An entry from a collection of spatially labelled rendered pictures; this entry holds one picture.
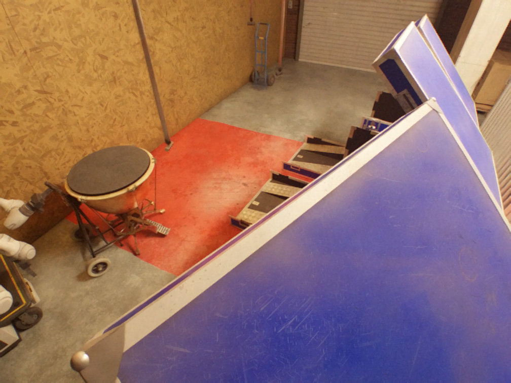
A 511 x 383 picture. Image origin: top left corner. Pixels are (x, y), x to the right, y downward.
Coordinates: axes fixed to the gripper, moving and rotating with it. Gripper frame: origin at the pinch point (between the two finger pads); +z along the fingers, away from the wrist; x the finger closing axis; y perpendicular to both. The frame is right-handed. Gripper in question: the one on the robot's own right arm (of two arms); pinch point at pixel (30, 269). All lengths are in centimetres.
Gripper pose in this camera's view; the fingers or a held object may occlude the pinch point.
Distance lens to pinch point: 255.8
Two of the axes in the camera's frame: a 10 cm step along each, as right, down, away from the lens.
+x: 7.8, 4.2, -4.7
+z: 0.0, 7.4, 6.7
